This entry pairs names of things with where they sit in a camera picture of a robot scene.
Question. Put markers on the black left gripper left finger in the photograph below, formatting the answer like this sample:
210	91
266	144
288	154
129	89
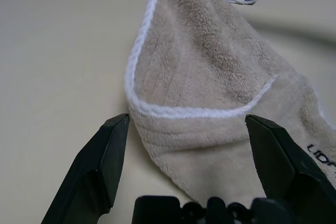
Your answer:
92	176

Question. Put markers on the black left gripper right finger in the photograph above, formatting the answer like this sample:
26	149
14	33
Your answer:
283	171

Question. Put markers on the beige towel white trim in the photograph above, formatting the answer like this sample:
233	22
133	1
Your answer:
199	64

